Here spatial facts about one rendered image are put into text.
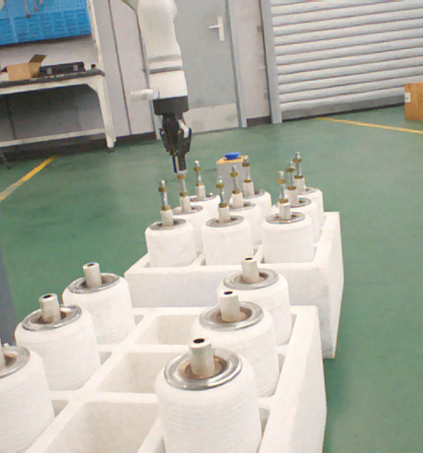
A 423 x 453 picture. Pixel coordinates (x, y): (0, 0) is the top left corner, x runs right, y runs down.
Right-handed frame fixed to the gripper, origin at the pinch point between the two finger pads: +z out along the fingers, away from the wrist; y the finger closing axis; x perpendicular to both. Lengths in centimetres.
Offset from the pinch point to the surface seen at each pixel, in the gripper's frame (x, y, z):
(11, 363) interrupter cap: 43, -51, 10
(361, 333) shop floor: -21, -31, 35
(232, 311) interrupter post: 20, -58, 9
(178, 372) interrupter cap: 29, -65, 10
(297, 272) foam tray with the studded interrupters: -6.6, -32.1, 18.4
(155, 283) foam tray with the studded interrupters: 13.9, -13.7, 19.8
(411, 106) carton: -314, 244, 24
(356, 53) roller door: -378, 384, -28
